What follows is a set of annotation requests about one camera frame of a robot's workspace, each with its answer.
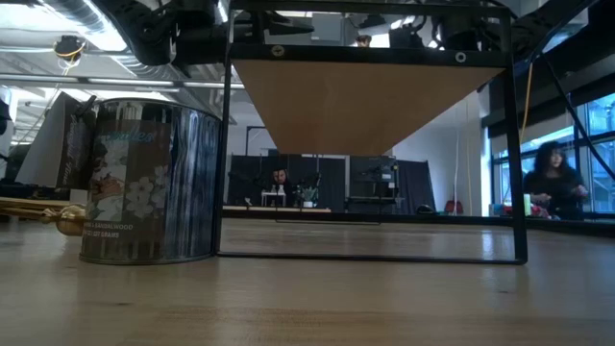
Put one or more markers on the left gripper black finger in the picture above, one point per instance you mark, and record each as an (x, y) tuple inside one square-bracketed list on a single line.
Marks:
[(274, 25)]

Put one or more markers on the floral label candle tin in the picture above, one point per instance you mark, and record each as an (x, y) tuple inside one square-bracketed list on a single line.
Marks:
[(149, 192)]

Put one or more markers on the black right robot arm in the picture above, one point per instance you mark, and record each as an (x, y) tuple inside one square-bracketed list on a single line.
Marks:
[(538, 29)]

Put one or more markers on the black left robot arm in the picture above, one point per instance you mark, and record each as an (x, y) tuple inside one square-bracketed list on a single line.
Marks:
[(149, 33)]

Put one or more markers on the black yellow ceiling device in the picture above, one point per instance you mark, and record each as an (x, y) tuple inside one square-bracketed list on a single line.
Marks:
[(69, 48)]

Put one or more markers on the black curtain partition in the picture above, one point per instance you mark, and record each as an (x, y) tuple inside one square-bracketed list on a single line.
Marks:
[(413, 187)]

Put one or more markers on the person at far desk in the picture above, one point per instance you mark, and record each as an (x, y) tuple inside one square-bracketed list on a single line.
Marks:
[(281, 185)]

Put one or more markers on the black equipment rack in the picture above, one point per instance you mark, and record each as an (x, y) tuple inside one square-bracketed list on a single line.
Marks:
[(379, 180)]

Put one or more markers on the distant potted plant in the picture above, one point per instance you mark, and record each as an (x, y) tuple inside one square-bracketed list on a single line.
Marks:
[(309, 194)]

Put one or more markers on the far wooden desk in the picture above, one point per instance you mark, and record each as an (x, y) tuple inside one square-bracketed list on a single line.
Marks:
[(269, 209)]

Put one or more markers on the person by window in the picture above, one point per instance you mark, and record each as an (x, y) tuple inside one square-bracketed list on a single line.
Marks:
[(552, 182)]

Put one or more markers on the pale cylinder container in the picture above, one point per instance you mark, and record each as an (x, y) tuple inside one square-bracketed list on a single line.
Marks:
[(527, 204)]

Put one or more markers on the dark computer monitor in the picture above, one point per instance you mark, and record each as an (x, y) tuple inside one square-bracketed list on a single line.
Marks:
[(12, 161)]

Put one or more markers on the wooden shelf riser black frame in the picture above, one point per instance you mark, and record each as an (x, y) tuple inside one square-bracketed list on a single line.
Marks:
[(370, 106)]

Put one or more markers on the small white frame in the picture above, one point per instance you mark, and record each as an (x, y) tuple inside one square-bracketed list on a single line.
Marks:
[(273, 193)]

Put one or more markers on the red object by wall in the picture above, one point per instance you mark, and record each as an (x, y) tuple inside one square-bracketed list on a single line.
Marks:
[(454, 207)]

